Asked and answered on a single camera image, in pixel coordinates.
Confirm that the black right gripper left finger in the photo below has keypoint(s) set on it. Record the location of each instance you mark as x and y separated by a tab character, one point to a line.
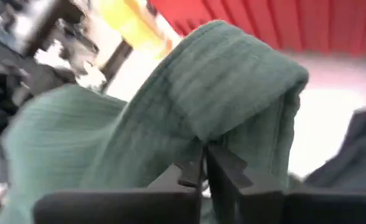
114	208

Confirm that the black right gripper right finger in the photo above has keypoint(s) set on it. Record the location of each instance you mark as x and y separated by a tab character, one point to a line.
310	208

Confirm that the dark navy garment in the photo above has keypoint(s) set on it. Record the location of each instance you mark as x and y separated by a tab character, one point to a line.
357	155

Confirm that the green button shirt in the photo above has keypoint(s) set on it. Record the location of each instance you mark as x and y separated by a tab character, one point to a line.
201	87

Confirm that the red plastic bin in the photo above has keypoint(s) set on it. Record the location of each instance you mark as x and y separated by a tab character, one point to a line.
279	21

